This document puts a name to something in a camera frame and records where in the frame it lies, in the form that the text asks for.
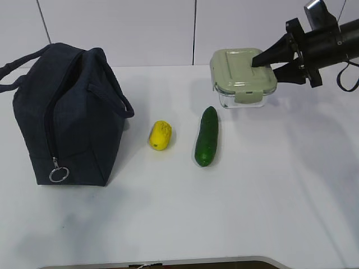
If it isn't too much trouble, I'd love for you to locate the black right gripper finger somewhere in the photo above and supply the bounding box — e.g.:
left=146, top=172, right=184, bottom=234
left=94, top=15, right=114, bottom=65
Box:
left=273, top=58, right=306, bottom=85
left=252, top=34, right=292, bottom=67

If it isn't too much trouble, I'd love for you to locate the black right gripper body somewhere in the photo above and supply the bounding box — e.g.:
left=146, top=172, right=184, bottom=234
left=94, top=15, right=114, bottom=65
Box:
left=286, top=18, right=349, bottom=87

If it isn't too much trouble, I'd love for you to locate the glass container green lid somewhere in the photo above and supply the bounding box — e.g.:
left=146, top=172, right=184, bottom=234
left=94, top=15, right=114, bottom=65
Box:
left=210, top=48, right=277, bottom=109

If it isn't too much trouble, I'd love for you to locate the green cucumber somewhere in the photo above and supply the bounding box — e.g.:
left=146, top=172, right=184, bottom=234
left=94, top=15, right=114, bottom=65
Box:
left=194, top=106, right=219, bottom=167

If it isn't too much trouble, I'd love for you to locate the navy blue lunch bag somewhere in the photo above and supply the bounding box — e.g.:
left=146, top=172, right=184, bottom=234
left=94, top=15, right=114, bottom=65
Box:
left=1, top=43, right=134, bottom=186

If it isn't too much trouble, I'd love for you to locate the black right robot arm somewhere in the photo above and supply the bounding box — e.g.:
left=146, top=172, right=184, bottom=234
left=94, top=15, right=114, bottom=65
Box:
left=252, top=18, right=358, bottom=87

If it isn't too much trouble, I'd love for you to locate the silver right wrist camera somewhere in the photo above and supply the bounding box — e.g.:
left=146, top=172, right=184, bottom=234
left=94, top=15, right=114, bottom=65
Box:
left=303, top=0, right=337, bottom=30

